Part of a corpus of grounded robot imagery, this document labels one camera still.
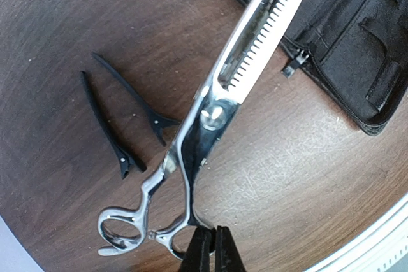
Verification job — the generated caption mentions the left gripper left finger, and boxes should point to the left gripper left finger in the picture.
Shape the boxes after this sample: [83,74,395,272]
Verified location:
[178,227,212,272]

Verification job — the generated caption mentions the black zip tool case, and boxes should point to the black zip tool case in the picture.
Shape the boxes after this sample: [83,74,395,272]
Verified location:
[214,0,408,136]

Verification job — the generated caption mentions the silver thinning shears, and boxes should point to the silver thinning shears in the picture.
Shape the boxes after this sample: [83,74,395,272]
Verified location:
[98,0,302,259]

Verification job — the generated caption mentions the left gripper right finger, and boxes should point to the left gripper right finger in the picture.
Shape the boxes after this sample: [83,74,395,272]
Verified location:
[215,226,246,272]

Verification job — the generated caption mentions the black hair clip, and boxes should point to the black hair clip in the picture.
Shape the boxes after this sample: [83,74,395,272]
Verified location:
[80,71,147,179]
[91,52,180,147]

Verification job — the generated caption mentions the aluminium front rail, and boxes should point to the aluminium front rail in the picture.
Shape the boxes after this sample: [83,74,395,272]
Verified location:
[308,195,407,271]

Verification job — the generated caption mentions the black hair clip right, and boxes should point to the black hair clip right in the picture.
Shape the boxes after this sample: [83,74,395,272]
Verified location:
[91,52,180,147]

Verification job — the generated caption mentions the black hair clip left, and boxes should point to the black hair clip left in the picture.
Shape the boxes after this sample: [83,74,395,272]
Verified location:
[80,71,147,179]

